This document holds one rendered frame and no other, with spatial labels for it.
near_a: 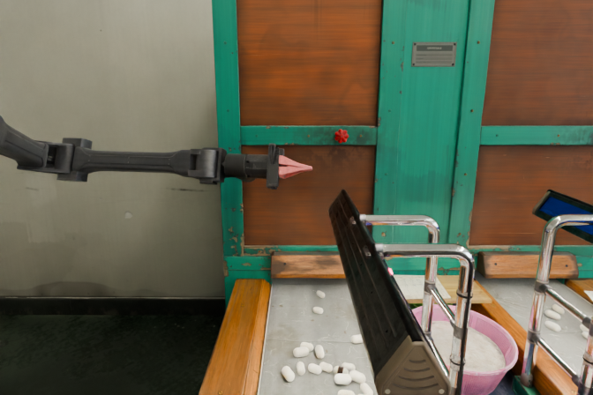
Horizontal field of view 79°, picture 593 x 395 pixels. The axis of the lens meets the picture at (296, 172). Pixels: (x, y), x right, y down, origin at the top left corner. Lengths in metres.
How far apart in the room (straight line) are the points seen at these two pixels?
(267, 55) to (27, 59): 1.67
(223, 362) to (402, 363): 0.57
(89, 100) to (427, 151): 1.83
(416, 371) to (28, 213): 2.49
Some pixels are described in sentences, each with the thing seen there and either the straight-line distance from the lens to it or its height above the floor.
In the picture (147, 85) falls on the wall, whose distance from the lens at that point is 2.22.
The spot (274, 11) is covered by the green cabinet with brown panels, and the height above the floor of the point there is 1.60.
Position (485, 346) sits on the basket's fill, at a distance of 1.13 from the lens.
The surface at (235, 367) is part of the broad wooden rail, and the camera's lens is 0.93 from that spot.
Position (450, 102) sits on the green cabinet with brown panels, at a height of 1.34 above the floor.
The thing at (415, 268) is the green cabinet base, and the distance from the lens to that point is 1.31.
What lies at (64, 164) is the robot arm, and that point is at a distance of 1.08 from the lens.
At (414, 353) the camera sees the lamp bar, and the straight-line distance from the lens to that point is 0.44.
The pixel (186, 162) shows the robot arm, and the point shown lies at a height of 1.21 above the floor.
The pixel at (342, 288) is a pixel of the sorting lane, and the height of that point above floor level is 0.74.
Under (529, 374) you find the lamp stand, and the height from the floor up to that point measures 0.75.
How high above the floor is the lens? 1.36
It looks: 12 degrees down
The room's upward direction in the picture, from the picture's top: straight up
